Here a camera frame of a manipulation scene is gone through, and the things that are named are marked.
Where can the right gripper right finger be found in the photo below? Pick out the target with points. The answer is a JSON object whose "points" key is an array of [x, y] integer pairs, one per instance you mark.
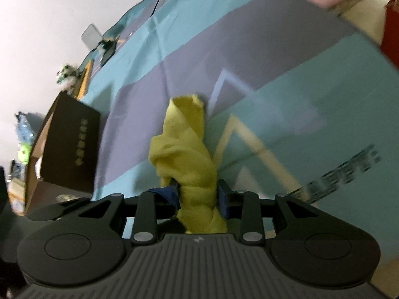
{"points": [[242, 213]]}

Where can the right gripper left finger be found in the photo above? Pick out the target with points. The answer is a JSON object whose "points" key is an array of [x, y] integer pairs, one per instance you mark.
{"points": [[155, 214]]}

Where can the yellow cloth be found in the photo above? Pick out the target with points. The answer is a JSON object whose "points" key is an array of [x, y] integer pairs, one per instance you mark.
{"points": [[178, 153]]}

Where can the brown cardboard box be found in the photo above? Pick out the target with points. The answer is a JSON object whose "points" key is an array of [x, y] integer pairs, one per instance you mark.
{"points": [[64, 156]]}

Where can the green frog plush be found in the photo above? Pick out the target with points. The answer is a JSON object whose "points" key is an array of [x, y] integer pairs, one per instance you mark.
{"points": [[23, 153]]}

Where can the blue patterned tablecloth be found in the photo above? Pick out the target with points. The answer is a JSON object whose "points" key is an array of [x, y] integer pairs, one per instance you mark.
{"points": [[296, 100]]}

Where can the blue plastic bag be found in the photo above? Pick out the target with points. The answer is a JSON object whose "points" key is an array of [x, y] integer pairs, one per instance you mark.
{"points": [[24, 131]]}

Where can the yellow book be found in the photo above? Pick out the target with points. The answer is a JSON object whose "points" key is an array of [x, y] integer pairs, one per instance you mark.
{"points": [[83, 81]]}

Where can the small panda plush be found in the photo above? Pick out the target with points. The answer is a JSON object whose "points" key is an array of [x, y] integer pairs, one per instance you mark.
{"points": [[67, 77]]}

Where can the phone stand with mirror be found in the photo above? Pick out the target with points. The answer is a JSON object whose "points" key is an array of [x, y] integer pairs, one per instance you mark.
{"points": [[94, 41]]}

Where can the red box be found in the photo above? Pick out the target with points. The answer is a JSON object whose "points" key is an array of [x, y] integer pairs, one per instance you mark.
{"points": [[390, 41]]}

